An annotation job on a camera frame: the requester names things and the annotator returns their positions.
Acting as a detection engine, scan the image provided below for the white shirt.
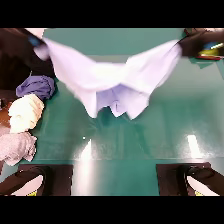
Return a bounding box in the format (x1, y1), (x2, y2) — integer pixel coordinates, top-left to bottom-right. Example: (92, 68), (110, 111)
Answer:
(34, 37), (184, 120)

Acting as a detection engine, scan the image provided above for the blue garment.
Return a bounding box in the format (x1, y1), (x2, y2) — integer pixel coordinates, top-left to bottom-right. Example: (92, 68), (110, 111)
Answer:
(15, 75), (57, 102)

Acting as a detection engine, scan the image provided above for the cream garment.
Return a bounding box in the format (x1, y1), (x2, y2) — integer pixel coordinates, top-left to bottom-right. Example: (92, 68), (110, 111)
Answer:
(7, 93), (45, 134)

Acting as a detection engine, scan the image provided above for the pink garment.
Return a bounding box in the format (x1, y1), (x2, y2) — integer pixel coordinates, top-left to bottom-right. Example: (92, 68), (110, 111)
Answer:
(0, 131), (38, 167)

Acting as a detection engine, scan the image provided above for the heap of clothes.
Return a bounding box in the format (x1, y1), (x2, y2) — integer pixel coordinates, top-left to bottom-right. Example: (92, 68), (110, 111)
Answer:
(195, 41), (224, 62)

